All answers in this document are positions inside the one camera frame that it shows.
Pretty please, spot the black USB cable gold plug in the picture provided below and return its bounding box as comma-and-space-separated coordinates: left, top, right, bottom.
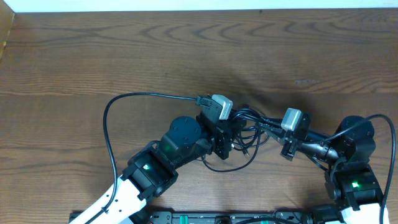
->
229, 107, 269, 157

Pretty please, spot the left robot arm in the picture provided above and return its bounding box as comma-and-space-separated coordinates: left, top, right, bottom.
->
72, 95, 246, 224

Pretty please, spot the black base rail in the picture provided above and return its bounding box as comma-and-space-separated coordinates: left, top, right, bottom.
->
120, 210, 340, 224

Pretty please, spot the right camera black cable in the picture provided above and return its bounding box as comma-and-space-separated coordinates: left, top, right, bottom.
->
307, 114, 397, 224

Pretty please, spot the black USB cable dark plug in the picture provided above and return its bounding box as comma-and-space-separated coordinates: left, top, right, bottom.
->
200, 108, 265, 174

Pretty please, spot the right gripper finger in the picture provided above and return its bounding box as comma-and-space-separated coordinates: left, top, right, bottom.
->
248, 115, 282, 126
256, 123, 285, 145

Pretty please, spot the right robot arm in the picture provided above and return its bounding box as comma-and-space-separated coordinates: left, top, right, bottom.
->
256, 108, 389, 223

